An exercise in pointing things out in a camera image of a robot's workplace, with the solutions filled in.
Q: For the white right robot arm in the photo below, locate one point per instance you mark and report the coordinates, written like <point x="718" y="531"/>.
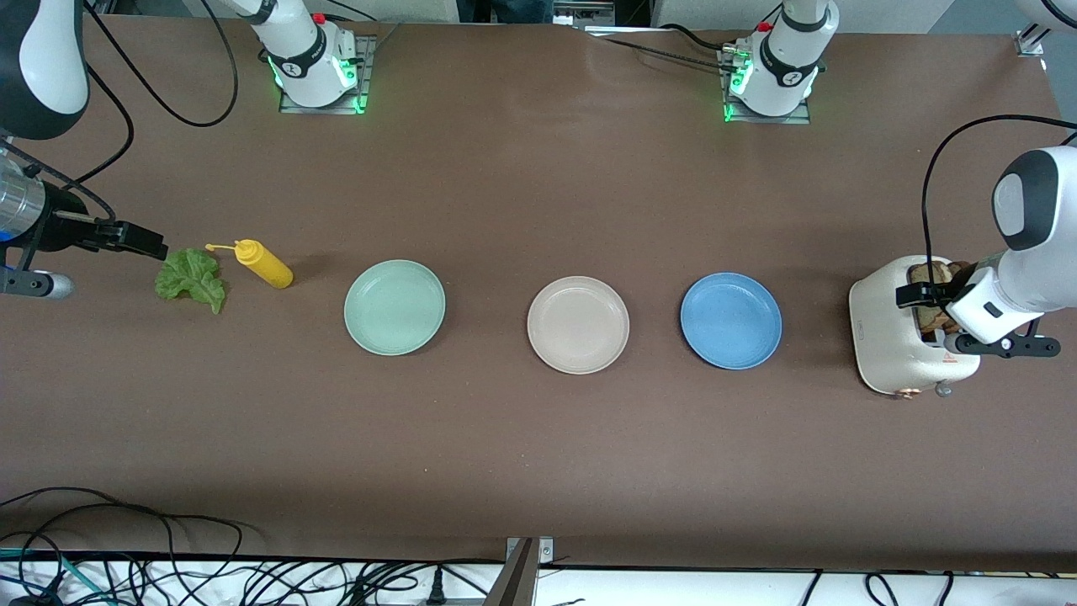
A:
<point x="311" y="88"/>

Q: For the blue plate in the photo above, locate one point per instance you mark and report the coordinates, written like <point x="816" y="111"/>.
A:
<point x="730" y="320"/>

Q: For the grey power strip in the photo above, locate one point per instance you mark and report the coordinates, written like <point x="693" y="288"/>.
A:
<point x="589" y="15"/>

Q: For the green plate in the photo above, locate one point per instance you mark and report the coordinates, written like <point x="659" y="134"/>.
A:
<point x="394" y="307"/>

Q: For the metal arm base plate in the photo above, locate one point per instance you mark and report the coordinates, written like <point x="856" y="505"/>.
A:
<point x="770" y="119"/>
<point x="368" y="67"/>

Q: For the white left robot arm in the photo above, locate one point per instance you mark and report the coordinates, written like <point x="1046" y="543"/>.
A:
<point x="1031" y="278"/>

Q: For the grey metal camera pole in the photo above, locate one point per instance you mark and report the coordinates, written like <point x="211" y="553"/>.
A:
<point x="515" y="581"/>

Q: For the beige plate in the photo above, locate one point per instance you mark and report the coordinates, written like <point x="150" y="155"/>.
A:
<point x="578" y="324"/>

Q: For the black power plug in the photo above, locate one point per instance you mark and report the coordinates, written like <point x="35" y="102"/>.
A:
<point x="436" y="589"/>

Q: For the green lettuce leaf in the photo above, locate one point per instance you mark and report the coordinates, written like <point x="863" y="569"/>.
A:
<point x="192" y="282"/>

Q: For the brown bread slice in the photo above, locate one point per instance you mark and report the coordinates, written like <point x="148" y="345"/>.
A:
<point x="930" y="273"/>
<point x="963" y="268"/>

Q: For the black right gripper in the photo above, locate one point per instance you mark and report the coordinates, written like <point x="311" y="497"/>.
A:
<point x="61" y="229"/>

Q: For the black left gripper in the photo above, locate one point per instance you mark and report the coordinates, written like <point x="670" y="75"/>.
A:
<point x="961" y="286"/>

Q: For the aluminium frame rail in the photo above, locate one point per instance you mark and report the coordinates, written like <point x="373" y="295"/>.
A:
<point x="1031" y="40"/>

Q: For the small metal bracket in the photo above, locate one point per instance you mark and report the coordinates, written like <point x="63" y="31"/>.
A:
<point x="545" y="549"/>

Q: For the yellow mustard squeeze bottle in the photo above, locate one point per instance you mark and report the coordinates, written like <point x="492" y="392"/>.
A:
<point x="267" y="267"/>

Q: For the white toaster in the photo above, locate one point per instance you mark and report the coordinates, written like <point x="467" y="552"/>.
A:
<point x="883" y="328"/>

